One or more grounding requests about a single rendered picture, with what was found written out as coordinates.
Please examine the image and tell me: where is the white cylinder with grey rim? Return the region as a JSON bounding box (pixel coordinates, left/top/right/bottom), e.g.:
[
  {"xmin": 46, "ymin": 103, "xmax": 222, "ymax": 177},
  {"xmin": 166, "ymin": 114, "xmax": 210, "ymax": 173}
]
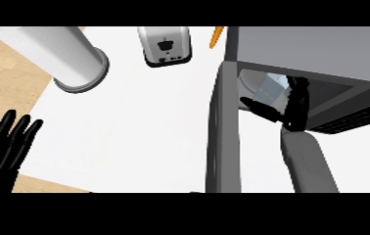
[{"xmin": 0, "ymin": 26, "xmax": 110, "ymax": 94}]

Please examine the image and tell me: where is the grey microwave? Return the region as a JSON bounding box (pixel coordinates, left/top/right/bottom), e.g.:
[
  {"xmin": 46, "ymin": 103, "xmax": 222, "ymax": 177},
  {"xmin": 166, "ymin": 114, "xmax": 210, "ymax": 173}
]
[{"xmin": 223, "ymin": 26, "xmax": 370, "ymax": 135}]

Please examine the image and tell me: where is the grey microwave door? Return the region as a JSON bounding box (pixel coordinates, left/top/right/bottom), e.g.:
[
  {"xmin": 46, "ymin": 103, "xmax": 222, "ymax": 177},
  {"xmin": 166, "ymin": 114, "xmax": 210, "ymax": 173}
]
[{"xmin": 204, "ymin": 61, "xmax": 243, "ymax": 194}]

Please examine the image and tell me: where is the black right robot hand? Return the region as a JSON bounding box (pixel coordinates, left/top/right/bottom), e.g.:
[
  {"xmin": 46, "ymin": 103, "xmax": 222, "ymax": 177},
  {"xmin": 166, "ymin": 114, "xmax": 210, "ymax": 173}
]
[{"xmin": 238, "ymin": 75, "xmax": 310, "ymax": 132}]

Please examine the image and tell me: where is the silver toaster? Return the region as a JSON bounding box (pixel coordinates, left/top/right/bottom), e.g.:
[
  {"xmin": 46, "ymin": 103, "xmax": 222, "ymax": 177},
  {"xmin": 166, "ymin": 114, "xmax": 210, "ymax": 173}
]
[{"xmin": 135, "ymin": 26, "xmax": 192, "ymax": 69}]

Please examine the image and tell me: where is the orange stick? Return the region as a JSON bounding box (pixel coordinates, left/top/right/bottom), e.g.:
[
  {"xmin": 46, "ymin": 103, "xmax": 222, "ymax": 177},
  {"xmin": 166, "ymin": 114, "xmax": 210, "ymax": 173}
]
[{"xmin": 207, "ymin": 26, "xmax": 225, "ymax": 50}]

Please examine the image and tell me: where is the glass microwave turntable plate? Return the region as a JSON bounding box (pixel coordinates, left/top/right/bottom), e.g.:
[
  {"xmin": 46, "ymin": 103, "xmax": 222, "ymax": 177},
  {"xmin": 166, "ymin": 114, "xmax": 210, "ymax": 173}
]
[{"xmin": 238, "ymin": 69, "xmax": 291, "ymax": 107}]

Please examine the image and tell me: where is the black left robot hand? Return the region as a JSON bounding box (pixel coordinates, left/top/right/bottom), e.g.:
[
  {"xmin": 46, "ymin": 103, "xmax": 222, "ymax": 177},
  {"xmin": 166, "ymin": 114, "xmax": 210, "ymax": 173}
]
[{"xmin": 0, "ymin": 109, "xmax": 44, "ymax": 193}]

